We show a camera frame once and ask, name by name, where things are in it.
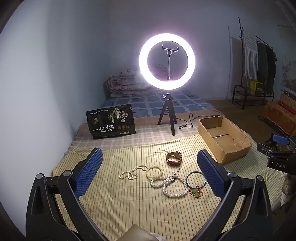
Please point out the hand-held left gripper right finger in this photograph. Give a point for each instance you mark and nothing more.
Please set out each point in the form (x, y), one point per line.
(211, 173)

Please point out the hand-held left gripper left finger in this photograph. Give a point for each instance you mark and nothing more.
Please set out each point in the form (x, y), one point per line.
(89, 172)

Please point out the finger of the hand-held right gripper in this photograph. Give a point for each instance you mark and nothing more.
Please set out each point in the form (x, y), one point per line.
(281, 139)
(264, 148)

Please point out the black bangle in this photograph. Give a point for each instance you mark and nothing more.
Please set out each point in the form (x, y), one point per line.
(187, 183)

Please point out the cardboard box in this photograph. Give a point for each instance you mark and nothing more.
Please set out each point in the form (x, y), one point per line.
(222, 146)

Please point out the orange cloth covered chest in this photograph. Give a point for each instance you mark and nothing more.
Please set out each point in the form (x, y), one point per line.
(277, 115)

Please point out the small pearl earrings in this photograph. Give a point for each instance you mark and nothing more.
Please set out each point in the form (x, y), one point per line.
(176, 171)

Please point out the wooden box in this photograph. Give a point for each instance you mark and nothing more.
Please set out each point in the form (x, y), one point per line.
(289, 102)

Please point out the black snack bag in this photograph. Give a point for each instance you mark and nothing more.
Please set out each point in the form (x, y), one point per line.
(111, 121)

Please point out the yellow box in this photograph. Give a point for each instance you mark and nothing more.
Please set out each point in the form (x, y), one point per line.
(256, 87)

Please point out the black clothes rack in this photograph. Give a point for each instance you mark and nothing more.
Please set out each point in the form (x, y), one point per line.
(240, 92)

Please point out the yellow striped cloth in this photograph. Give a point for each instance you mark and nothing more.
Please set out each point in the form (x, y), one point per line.
(138, 208)

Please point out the plaid bed sheet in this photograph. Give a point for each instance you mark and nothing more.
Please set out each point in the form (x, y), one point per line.
(148, 138)

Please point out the dark hanging clothes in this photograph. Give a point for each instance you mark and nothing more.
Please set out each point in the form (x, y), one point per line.
(266, 64)

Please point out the black tripod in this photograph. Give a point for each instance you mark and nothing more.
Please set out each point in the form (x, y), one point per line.
(168, 109)

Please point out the beige cushion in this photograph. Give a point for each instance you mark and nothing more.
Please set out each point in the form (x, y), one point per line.
(141, 233)

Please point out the striped towel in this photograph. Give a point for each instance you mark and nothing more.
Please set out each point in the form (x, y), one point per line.
(251, 53)

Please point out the folded floral quilt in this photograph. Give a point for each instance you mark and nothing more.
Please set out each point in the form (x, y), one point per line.
(124, 83)

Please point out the black phone holder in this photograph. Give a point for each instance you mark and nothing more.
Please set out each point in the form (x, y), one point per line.
(170, 52)

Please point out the wall poster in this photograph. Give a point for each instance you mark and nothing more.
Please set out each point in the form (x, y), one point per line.
(289, 74)

